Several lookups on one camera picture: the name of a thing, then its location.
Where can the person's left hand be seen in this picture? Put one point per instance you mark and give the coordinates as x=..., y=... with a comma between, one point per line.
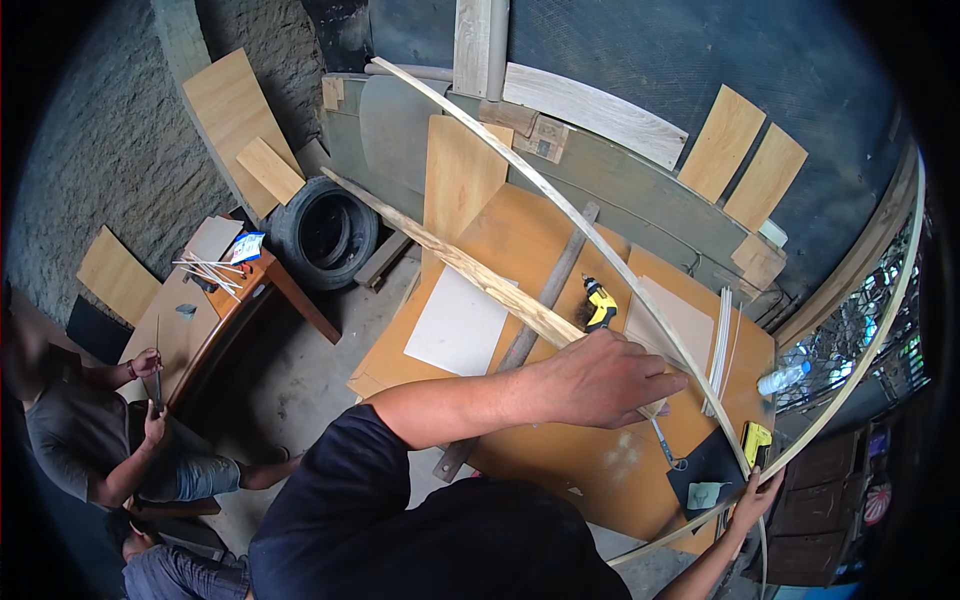
x=600, y=375

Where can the person's right hand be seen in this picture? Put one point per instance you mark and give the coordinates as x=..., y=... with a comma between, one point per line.
x=754, y=501

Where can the person's right fingers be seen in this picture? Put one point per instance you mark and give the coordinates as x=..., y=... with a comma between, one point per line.
x=769, y=480

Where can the thin bent wood strip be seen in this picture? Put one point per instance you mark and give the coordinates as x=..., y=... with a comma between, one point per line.
x=570, y=214
x=885, y=330

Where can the long light wooden plank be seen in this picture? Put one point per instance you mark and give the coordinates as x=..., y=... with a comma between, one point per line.
x=465, y=266

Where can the yellow tape measure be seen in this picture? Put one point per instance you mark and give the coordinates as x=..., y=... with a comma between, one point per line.
x=756, y=444

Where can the dark wooden cabinet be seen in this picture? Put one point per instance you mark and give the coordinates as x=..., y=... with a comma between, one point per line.
x=817, y=502

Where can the black sheet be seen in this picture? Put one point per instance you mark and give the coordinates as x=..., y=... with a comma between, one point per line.
x=709, y=465

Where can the grey face mask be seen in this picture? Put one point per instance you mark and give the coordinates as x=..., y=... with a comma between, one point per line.
x=706, y=495

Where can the clear plastic water bottle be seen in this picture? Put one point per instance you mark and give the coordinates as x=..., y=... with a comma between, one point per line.
x=784, y=379

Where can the bundle of white thin strips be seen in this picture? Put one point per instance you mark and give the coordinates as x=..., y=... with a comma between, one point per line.
x=721, y=345

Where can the metal window grille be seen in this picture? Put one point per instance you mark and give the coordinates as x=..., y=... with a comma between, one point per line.
x=855, y=337

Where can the beige sheet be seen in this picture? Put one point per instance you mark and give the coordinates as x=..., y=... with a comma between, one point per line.
x=679, y=319

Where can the small wood block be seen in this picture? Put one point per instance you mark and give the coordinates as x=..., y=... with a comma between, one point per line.
x=759, y=262

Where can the brown wooden beam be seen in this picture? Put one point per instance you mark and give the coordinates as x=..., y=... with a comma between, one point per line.
x=862, y=247

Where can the large grey green board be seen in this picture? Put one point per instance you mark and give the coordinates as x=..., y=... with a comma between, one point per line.
x=660, y=210

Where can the white sheet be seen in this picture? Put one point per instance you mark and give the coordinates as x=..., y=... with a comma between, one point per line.
x=457, y=326

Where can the orange plywood work table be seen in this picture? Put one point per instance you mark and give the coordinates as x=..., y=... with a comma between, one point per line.
x=525, y=232

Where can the person's body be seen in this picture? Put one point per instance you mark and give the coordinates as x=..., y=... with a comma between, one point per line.
x=420, y=532

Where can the curved pale wood board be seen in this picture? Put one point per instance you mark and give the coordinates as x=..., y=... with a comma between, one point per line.
x=600, y=109

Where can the brown cardboard piece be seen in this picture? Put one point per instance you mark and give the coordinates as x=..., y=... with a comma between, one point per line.
x=544, y=139

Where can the upright light wood panel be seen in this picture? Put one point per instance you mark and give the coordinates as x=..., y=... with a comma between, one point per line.
x=461, y=180

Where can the dark wood board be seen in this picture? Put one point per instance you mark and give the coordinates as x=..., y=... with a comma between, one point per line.
x=381, y=261

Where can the black rubber tyre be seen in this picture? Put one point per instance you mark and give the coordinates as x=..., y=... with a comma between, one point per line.
x=322, y=232

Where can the white blue packet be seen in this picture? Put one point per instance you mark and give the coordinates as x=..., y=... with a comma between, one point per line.
x=246, y=247

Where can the small light wood plank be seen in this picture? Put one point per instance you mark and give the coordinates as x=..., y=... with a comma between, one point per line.
x=270, y=171

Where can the bundle of white sticks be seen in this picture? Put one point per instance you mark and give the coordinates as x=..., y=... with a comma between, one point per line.
x=214, y=274

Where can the brown wooden desk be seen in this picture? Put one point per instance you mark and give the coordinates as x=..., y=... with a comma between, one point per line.
x=187, y=337

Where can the small grey object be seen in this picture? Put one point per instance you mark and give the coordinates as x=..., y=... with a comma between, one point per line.
x=186, y=311

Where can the grey cardboard sheet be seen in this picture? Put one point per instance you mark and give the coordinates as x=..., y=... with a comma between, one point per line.
x=211, y=238

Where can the thin metal tool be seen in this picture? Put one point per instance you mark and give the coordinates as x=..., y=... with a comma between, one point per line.
x=158, y=382

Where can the large light wood panel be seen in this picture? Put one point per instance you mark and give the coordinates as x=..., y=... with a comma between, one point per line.
x=225, y=97

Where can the black panel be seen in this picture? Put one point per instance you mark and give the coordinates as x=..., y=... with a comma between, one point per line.
x=96, y=330

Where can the pale wooden post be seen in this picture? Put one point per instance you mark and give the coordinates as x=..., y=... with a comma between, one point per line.
x=472, y=45

